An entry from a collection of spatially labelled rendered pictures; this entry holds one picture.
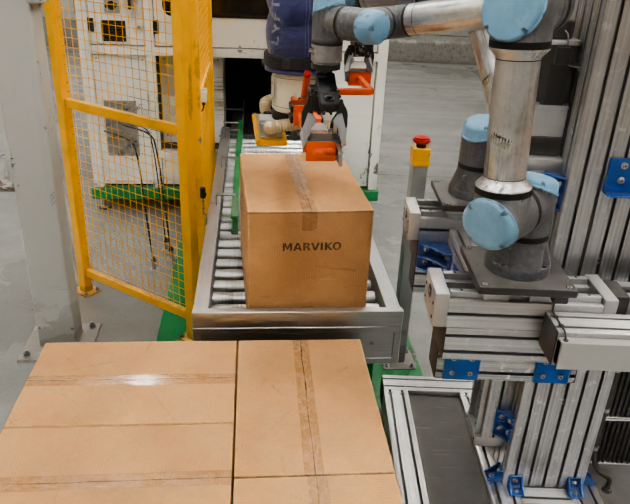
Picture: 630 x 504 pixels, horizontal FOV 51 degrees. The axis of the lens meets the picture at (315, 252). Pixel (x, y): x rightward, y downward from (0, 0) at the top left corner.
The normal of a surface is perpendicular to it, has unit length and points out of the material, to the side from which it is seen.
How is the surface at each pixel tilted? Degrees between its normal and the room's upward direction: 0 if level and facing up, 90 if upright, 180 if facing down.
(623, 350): 90
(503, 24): 83
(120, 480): 0
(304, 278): 90
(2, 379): 0
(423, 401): 0
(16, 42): 90
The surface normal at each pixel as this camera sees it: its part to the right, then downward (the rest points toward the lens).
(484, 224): -0.66, 0.41
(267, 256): 0.14, 0.44
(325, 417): 0.04, -0.90
